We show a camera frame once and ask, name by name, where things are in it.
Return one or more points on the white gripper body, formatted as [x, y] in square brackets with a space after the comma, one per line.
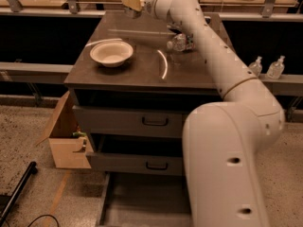
[159, 8]

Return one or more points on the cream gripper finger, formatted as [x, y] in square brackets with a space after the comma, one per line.
[136, 5]

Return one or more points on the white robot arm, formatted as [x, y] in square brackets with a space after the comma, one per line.
[221, 139]

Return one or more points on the grey drawer cabinet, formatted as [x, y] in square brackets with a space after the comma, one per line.
[153, 79]

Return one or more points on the grey top drawer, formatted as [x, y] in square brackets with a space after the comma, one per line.
[129, 122]

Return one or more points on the grey drawer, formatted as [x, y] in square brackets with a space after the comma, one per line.
[141, 164]
[129, 122]
[139, 200]

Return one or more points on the grey middle drawer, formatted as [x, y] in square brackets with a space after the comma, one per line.
[141, 164]

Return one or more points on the grey bottom drawer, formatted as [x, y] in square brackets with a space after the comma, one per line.
[139, 200]

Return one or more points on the clear plastic water bottle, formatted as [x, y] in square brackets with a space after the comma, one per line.
[180, 42]

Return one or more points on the white paper bowl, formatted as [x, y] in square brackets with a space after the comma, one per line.
[111, 53]

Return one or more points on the left sanitizer bottle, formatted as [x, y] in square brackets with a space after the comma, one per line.
[256, 66]

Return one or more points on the sanitizer bottle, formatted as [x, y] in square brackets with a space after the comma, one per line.
[276, 69]
[256, 66]

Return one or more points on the right sanitizer bottle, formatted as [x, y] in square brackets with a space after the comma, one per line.
[276, 69]

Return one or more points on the cardboard box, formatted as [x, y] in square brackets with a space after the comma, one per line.
[62, 132]

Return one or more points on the black pole on floor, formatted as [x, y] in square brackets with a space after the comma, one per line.
[8, 201]

